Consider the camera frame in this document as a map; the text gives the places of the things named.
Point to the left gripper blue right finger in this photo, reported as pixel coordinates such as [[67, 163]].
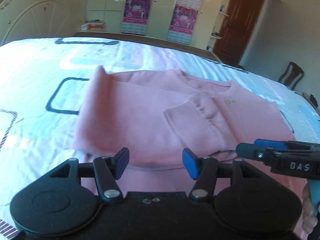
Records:
[[203, 171]]

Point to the cream corner shelf unit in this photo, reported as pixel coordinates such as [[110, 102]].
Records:
[[216, 31]]

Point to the stack of boxes and books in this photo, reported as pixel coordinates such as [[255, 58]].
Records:
[[93, 25]]

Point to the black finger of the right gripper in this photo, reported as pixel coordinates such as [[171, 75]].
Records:
[[255, 152]]

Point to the purple calendar poster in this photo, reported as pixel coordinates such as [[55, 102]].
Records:
[[135, 18], [183, 20]]

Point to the patterned light bed sheet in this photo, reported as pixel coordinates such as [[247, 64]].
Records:
[[43, 84]]

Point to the right purple calendar poster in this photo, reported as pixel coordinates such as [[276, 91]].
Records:
[[183, 20]]

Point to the dark wooden chair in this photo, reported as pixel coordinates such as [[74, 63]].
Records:
[[292, 76]]

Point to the pink sweatshirt with mouse logo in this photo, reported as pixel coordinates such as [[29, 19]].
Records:
[[157, 114]]

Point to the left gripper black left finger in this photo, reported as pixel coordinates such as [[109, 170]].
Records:
[[107, 171]]

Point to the cream arched headboard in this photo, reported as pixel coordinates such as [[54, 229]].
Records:
[[21, 19]]

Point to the dark wooden bed frame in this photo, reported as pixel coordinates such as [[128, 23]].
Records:
[[152, 42]]

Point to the person's right hand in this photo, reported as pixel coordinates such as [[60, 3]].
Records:
[[309, 219]]

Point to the cream wardrobe with doors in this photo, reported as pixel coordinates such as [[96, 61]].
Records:
[[112, 11]]

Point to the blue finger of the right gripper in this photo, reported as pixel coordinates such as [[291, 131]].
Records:
[[281, 145]]

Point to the left purple calendar poster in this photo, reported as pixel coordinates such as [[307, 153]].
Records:
[[135, 18]]

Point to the dark brown wooden door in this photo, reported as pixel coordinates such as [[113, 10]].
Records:
[[236, 30]]

